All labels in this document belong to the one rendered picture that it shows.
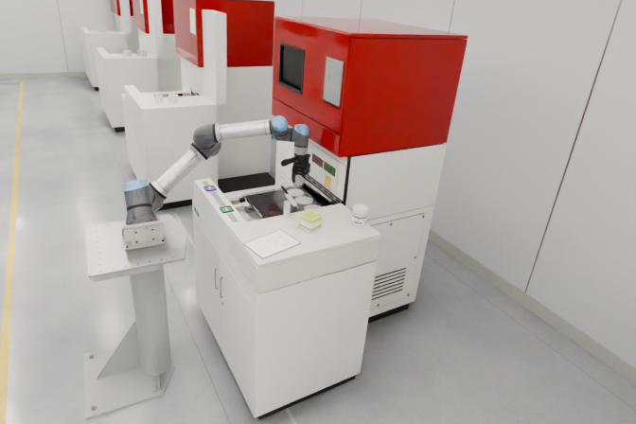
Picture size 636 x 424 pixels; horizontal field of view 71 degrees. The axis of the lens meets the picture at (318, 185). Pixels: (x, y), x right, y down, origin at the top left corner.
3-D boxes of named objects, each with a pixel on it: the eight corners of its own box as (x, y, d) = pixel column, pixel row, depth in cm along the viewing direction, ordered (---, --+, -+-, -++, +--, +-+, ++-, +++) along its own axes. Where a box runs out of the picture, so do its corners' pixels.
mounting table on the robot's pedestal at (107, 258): (92, 301, 193) (87, 275, 187) (88, 248, 228) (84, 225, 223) (197, 278, 212) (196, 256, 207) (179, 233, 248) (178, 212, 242)
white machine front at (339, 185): (278, 170, 306) (281, 114, 289) (343, 225, 243) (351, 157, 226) (274, 171, 304) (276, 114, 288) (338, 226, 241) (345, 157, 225)
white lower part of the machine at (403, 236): (348, 251, 373) (359, 159, 339) (414, 310, 309) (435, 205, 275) (271, 271, 338) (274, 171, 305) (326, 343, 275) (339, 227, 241)
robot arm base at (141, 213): (128, 225, 203) (124, 204, 205) (123, 232, 215) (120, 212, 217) (162, 220, 211) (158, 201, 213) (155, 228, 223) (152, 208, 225)
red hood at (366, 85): (365, 107, 321) (376, 19, 297) (447, 142, 259) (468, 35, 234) (270, 114, 285) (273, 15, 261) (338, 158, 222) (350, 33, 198)
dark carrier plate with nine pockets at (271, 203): (299, 186, 266) (299, 185, 266) (329, 212, 240) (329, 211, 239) (245, 196, 250) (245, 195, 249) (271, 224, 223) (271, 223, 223)
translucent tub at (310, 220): (309, 221, 214) (310, 209, 211) (321, 227, 210) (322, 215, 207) (298, 226, 209) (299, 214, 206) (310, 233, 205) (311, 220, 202)
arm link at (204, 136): (186, 120, 219) (286, 110, 219) (193, 128, 230) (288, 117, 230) (187, 143, 216) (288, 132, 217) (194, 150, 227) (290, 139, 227)
